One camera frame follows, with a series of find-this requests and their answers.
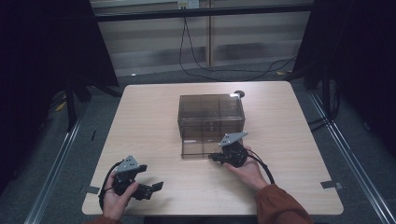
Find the smoky transparent drawer cabinet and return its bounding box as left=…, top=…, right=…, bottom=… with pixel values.
left=177, top=93, right=247, bottom=140

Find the person's right hand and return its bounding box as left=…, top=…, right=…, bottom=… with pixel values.
left=222, top=146, right=271, bottom=191

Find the black floor cable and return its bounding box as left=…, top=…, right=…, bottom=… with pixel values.
left=184, top=17, right=297, bottom=75
left=178, top=17, right=297, bottom=83

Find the black stand cable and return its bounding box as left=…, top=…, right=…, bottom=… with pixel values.
left=307, top=88, right=341, bottom=133

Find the grey tape piece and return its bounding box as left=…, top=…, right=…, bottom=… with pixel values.
left=79, top=185, right=101, bottom=195
left=319, top=179, right=345, bottom=191

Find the white wall socket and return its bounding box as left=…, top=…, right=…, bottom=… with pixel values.
left=177, top=0, right=201, bottom=10

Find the black horizontal bar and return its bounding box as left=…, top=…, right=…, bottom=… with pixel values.
left=94, top=3, right=314, bottom=22

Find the black curtain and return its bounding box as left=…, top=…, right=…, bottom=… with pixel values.
left=0, top=0, right=120, bottom=195
left=291, top=0, right=396, bottom=158

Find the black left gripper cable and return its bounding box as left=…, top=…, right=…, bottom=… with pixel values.
left=98, top=161, right=122, bottom=211

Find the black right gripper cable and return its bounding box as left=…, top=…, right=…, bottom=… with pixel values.
left=245, top=148, right=276, bottom=186

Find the person's left hand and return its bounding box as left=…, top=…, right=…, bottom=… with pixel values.
left=103, top=173, right=140, bottom=221

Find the metal floor rail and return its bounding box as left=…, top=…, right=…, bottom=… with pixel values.
left=23, top=102, right=92, bottom=224
left=307, top=89, right=396, bottom=224

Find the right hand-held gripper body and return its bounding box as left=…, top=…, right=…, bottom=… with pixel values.
left=218, top=131, right=249, bottom=169

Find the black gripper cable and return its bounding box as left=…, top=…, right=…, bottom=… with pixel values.
left=245, top=148, right=276, bottom=186
left=98, top=161, right=122, bottom=211

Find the black metal stand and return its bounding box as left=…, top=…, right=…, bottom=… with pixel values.
left=63, top=74, right=92, bottom=133

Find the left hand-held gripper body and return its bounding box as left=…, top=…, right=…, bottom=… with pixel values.
left=111, top=155, right=154, bottom=202

